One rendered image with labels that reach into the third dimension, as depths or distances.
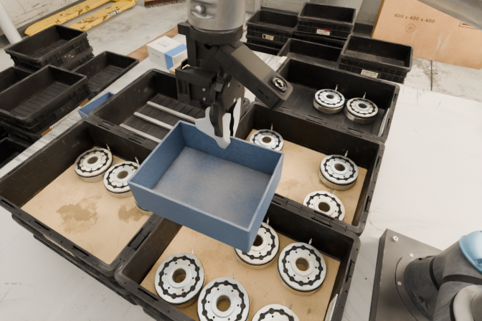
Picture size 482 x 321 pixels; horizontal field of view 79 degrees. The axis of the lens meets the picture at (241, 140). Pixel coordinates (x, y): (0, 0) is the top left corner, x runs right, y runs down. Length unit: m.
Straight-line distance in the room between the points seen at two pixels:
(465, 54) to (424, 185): 2.47
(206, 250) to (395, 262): 0.47
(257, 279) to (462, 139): 0.99
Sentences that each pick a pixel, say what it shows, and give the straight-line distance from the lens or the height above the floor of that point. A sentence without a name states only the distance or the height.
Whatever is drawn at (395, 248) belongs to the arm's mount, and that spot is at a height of 0.76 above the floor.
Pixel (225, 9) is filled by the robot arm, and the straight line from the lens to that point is 0.38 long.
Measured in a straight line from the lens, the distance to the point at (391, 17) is 3.38.
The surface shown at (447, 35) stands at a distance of 3.45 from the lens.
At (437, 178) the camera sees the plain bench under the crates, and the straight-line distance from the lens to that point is 1.20.
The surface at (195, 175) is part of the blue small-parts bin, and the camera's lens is 0.54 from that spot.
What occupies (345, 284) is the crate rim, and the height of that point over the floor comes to 0.93.
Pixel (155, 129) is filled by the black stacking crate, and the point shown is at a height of 0.83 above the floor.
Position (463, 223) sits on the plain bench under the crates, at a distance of 1.12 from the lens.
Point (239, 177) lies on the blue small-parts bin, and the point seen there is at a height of 1.07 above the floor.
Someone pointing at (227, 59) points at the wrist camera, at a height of 1.30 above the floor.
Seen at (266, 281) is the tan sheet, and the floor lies 0.83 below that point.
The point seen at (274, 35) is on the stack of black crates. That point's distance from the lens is 2.46.
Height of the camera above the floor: 1.50
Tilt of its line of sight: 46 degrees down
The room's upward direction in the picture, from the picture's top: straight up
